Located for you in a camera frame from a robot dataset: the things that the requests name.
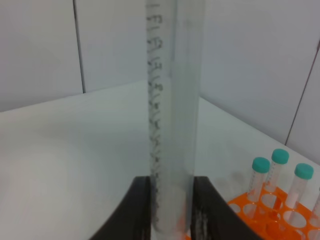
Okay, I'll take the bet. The orange test tube rack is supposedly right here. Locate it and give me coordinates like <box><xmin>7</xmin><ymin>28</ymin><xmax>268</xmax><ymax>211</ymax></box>
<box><xmin>179</xmin><ymin>186</ymin><xmax>320</xmax><ymax>240</ymax></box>

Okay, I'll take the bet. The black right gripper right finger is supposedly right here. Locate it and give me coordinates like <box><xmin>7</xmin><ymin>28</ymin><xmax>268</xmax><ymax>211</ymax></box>
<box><xmin>190</xmin><ymin>176</ymin><xmax>261</xmax><ymax>240</ymax></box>

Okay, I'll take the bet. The row tube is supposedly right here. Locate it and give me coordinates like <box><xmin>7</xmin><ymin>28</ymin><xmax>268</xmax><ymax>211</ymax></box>
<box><xmin>283</xmin><ymin>163</ymin><xmax>314</xmax><ymax>228</ymax></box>
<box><xmin>264</xmin><ymin>148</ymin><xmax>290</xmax><ymax>193</ymax></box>
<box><xmin>246</xmin><ymin>157</ymin><xmax>270</xmax><ymax>219</ymax></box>

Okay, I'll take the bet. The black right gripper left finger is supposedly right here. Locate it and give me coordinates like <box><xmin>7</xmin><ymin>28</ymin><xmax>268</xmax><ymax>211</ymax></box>
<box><xmin>91</xmin><ymin>176</ymin><xmax>155</xmax><ymax>240</ymax></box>

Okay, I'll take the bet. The test tube green cap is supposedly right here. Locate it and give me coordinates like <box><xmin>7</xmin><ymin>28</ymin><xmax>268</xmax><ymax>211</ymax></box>
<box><xmin>145</xmin><ymin>0</ymin><xmax>205</xmax><ymax>240</ymax></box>

